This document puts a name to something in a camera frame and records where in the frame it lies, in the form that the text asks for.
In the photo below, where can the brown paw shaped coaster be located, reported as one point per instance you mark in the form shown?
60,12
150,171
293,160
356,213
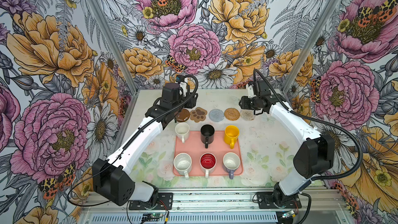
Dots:
198,115

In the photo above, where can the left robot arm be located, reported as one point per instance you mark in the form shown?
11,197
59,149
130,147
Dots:
111,177

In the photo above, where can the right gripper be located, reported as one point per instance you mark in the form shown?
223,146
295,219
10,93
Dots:
244,100

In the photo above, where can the white lavender mug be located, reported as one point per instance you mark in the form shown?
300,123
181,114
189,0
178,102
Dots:
231,163

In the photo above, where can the yellow mug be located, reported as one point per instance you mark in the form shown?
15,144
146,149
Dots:
231,135

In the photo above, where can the aluminium front rail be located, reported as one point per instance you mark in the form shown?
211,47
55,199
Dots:
222,200

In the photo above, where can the left circuit board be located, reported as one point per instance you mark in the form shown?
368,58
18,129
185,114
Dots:
152,217

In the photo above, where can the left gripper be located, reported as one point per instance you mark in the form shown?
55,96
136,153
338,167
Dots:
190,104

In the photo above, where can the grey round felt coaster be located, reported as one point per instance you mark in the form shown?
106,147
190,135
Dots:
216,115

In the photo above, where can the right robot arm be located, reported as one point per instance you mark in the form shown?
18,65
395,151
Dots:
315,153

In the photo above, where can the dark brown round coaster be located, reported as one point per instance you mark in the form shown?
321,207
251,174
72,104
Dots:
182,116

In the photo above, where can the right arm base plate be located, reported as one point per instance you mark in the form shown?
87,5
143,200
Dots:
277,200

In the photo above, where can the circuit board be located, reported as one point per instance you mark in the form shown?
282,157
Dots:
152,217
288,214

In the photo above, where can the woven rattan round coaster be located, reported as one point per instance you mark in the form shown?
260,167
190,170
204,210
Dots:
232,114

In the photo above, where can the red inside mug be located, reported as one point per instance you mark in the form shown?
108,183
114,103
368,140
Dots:
208,163

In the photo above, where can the clear patterned round coaster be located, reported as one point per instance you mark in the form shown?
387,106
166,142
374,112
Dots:
247,115

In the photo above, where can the black mug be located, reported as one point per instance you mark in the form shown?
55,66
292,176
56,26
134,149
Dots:
207,134

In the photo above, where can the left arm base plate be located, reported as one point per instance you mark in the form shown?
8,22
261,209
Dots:
160,201

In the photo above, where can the right circuit board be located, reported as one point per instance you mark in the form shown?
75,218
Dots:
288,214

